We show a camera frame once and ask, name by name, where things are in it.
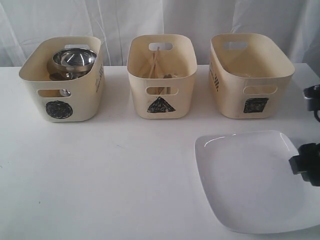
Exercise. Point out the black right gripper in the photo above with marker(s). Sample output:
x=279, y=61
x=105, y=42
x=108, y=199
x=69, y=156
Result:
x=307, y=163

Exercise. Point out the white square plate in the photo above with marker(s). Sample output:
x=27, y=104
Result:
x=250, y=186

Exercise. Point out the wooden chopstick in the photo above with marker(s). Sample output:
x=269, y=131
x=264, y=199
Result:
x=158, y=70
x=153, y=63

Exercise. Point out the stainless steel bowl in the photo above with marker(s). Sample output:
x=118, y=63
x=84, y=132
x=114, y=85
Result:
x=74, y=59

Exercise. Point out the steel spoon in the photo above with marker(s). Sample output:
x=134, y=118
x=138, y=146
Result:
x=170, y=76

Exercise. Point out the steel table knife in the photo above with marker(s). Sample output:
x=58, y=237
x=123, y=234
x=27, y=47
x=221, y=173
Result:
x=159, y=90

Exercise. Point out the steel mug front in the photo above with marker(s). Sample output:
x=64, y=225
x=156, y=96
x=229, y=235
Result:
x=66, y=76

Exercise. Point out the cream bin with square mark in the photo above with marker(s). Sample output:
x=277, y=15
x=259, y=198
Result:
x=248, y=74

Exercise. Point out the white backdrop curtain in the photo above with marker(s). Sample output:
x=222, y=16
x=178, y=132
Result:
x=294, y=25

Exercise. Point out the cream bin with triangle mark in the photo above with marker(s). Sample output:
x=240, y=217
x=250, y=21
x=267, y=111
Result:
x=177, y=56

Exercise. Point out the cream bin with circle mark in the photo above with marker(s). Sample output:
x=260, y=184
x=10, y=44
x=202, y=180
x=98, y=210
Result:
x=73, y=100

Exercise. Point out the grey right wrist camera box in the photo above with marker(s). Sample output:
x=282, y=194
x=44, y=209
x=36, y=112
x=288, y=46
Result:
x=312, y=96

